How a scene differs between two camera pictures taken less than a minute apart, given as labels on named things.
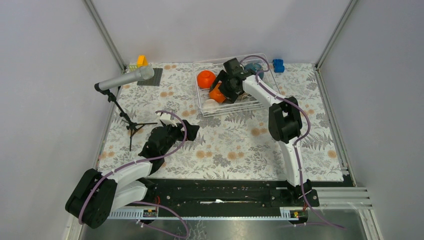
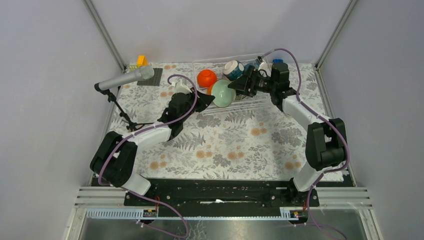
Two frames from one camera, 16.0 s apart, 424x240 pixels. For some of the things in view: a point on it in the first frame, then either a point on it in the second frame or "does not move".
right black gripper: [231, 98] to [243, 86]
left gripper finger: [191, 130] to [202, 101]
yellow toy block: [142, 61] does not move
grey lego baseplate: [155, 80] does not move
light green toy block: [133, 67] does not move
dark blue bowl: [256, 67] does not move
